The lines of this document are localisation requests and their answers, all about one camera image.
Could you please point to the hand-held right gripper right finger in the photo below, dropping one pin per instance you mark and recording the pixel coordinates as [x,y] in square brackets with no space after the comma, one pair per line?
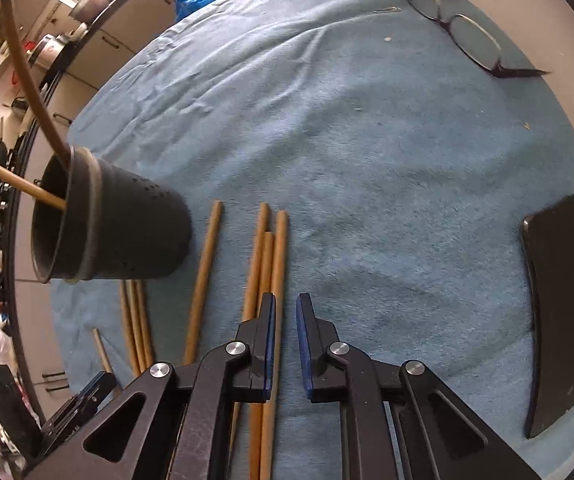
[303,355]

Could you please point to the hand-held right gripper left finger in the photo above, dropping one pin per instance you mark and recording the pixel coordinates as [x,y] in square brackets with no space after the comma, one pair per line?
[267,345]

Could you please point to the dark perforated utensil holder cup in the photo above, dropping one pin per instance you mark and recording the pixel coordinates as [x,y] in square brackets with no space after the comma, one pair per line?
[132,230]

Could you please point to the blue towel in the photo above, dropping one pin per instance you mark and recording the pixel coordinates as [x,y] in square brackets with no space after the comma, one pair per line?
[367,185]

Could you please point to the black flat case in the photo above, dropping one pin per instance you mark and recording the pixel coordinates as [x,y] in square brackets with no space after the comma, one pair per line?
[562,310]

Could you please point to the dark-framed eyeglasses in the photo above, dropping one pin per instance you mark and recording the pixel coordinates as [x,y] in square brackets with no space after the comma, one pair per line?
[447,22]

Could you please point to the steel cooking pot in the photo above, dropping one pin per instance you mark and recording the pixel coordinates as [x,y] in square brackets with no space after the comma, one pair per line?
[89,5]

